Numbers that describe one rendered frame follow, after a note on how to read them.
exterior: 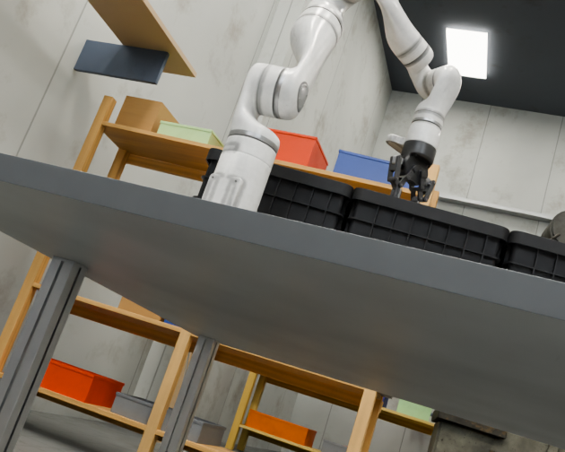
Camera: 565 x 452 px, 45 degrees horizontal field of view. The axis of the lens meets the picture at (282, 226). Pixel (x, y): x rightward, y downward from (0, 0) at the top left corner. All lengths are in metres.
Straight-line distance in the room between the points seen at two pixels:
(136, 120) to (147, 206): 3.47
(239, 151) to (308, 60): 0.23
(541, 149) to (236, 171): 11.40
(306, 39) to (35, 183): 0.59
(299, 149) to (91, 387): 1.73
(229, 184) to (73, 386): 2.90
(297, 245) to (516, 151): 11.65
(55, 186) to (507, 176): 11.44
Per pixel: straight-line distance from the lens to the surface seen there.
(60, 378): 4.00
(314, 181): 1.33
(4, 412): 1.63
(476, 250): 1.32
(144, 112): 4.35
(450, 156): 12.37
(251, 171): 1.17
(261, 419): 7.94
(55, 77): 4.61
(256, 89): 1.23
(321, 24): 1.37
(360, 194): 1.32
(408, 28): 1.60
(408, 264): 0.78
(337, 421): 11.38
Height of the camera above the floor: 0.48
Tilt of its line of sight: 15 degrees up
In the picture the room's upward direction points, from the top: 19 degrees clockwise
